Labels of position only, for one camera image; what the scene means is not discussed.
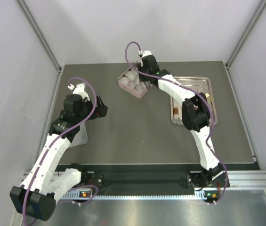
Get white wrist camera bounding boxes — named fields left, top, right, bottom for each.
left=67, top=82, right=90, bottom=101
left=138, top=50, right=152, bottom=58

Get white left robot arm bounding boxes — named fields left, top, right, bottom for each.
left=9, top=94, right=108, bottom=221

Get brown chocolate bar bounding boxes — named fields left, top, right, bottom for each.
left=173, top=107, right=179, bottom=114

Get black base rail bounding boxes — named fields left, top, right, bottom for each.
left=56, top=163, right=230, bottom=203

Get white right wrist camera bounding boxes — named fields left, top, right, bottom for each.
left=138, top=50, right=152, bottom=58

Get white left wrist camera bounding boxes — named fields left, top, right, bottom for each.
left=67, top=82, right=90, bottom=101

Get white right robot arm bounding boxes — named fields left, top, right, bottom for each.
left=137, top=51, right=224, bottom=186

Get steel tray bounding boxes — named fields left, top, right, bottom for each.
left=170, top=76, right=218, bottom=125

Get steel tweezers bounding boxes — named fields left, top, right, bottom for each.
left=131, top=61, right=143, bottom=71

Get pink chocolate tin box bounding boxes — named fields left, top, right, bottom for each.
left=117, top=68, right=152, bottom=98

